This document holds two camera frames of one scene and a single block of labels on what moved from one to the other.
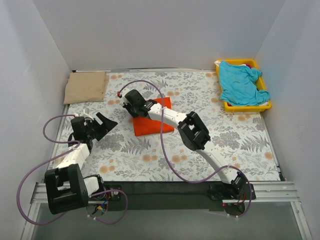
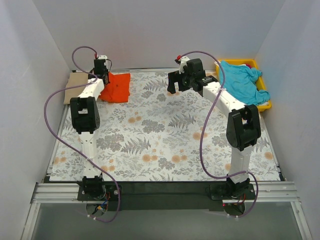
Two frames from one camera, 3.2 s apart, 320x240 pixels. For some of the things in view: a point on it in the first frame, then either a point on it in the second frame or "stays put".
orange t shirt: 144,125 -> 118,90
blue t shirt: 238,85 stays put
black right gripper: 129,109 -> 176,78
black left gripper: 95,128 -> 105,79
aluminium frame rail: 265,192 stays put
